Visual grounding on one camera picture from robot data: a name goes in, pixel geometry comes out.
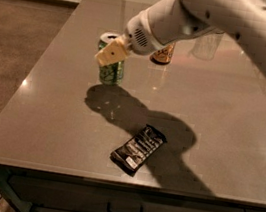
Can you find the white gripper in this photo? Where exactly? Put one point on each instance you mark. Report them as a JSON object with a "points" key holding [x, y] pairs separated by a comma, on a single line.
{"points": [[138, 39]]}

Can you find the green soda can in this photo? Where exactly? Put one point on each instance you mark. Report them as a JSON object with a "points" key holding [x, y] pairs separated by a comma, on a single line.
{"points": [[111, 74]]}

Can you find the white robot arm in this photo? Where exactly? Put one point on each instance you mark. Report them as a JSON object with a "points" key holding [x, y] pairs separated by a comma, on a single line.
{"points": [[168, 21]]}

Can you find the orange soda can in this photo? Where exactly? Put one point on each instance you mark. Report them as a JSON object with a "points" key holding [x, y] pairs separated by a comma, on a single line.
{"points": [[163, 56]]}

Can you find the black snack bar wrapper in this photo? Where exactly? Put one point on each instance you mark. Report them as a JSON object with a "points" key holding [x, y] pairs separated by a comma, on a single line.
{"points": [[134, 153]]}

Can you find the grey upper drawer front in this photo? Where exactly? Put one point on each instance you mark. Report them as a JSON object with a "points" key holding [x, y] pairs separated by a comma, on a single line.
{"points": [[85, 198]]}

